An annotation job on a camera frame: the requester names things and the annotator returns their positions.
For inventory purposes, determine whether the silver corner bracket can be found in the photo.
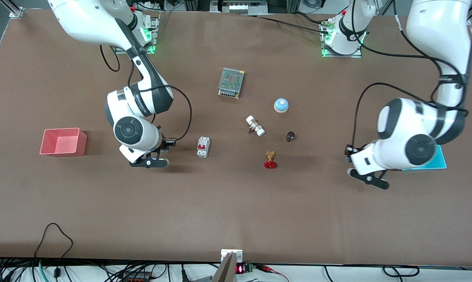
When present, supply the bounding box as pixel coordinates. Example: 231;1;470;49
0;0;25;18

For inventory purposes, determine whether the blue plastic bin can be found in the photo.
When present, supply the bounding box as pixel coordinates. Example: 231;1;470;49
402;144;447;172

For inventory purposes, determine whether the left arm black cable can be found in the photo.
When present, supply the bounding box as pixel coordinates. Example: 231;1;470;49
351;0;471;152

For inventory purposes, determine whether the silver device behind table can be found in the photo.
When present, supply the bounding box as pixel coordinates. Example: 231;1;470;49
210;0;268;14

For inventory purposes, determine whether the long black table cable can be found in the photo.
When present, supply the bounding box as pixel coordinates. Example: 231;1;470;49
240;14;327;33

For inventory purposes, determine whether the white pipe fitting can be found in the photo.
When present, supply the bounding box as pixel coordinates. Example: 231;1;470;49
245;115;266;137

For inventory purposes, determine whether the pink plastic bin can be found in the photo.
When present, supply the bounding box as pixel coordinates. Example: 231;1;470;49
40;128;88;157

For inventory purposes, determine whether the short black table cable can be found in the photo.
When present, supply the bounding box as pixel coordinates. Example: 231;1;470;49
291;12;330;25

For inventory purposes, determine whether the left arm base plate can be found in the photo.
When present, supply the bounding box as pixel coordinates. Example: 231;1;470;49
321;20;363;58

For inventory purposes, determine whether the black coiled cable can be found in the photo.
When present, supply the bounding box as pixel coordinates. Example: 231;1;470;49
382;265;420;278

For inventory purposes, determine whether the black looped cable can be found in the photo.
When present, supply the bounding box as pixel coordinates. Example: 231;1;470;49
34;223;73;276

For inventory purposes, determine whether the metal mesh power supply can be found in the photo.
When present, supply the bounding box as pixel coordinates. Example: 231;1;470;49
218;67;245;99

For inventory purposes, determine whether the white red circuit breaker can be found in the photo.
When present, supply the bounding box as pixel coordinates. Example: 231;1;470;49
197;136;211;158

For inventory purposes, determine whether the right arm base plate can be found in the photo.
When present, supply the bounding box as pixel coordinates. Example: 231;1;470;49
115;16;159;54

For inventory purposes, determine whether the red wire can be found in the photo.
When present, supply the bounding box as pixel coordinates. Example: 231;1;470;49
256;265;290;282

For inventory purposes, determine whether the silver camera mount bracket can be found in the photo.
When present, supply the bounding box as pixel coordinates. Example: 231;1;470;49
212;249;243;282

